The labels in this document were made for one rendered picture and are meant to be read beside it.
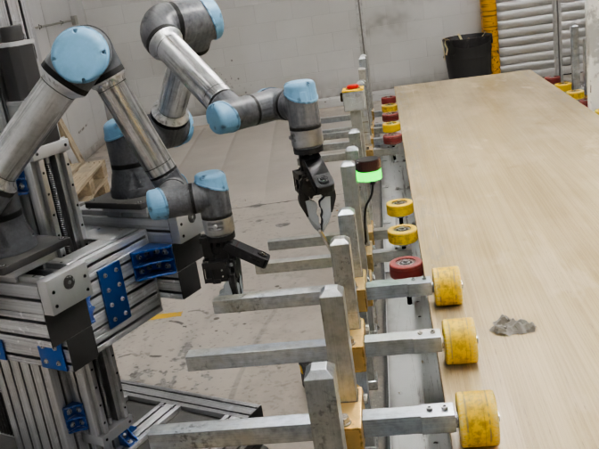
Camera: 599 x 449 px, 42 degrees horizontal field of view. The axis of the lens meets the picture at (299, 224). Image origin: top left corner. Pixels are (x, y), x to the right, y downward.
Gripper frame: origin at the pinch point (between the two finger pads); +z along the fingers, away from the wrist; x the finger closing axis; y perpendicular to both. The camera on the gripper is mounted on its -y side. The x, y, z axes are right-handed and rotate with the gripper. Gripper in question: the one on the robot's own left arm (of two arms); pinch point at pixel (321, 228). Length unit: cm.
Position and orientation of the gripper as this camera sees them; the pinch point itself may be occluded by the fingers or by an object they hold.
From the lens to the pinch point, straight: 187.7
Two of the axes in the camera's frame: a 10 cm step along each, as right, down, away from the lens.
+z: 1.4, 9.4, 3.0
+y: -2.5, -2.6, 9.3
